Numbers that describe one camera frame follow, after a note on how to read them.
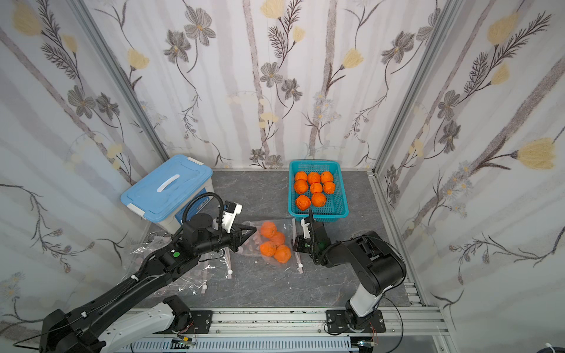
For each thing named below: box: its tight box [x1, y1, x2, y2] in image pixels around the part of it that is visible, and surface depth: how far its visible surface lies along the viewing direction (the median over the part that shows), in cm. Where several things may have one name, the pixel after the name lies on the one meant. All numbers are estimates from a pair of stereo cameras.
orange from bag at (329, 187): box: [322, 180, 336, 195], surface depth 110 cm
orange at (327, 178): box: [320, 170, 336, 190], surface depth 113 cm
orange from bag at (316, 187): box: [310, 182, 323, 194], surface depth 109 cm
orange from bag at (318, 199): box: [311, 191, 326, 208], surface depth 103 cm
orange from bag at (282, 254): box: [273, 244, 293, 264], surface depth 86 cm
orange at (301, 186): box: [294, 179, 309, 195], surface depth 110 cm
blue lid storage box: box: [120, 153, 215, 234], surface depth 92 cm
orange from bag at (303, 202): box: [295, 194, 312, 212], surface depth 103 cm
